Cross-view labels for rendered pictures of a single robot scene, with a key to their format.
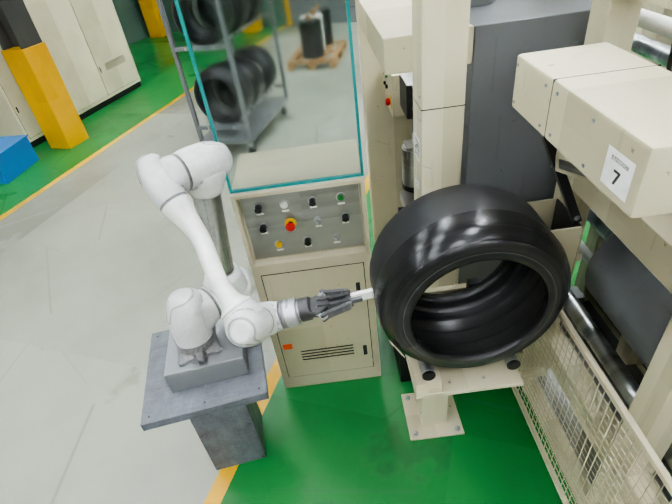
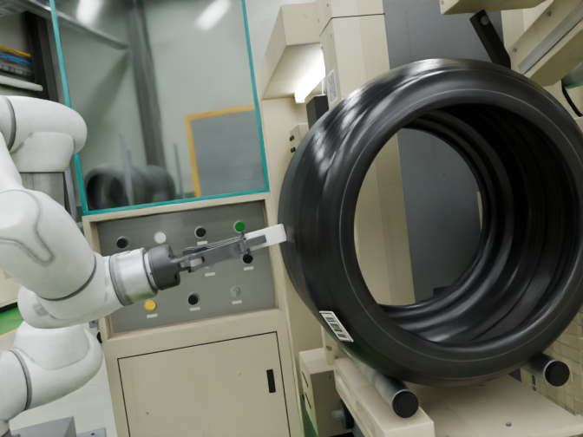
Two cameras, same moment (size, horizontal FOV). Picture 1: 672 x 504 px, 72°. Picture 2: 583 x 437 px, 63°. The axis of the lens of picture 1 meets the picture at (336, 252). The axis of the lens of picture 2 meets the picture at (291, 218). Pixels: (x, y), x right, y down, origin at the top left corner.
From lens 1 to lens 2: 0.93 m
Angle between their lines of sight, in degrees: 34
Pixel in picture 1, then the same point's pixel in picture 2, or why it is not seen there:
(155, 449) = not seen: outside the picture
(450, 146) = (375, 69)
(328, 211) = not seen: hidden behind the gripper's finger
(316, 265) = (205, 337)
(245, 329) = (18, 205)
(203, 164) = (38, 111)
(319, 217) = not seen: hidden behind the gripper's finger
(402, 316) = (337, 228)
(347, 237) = (252, 294)
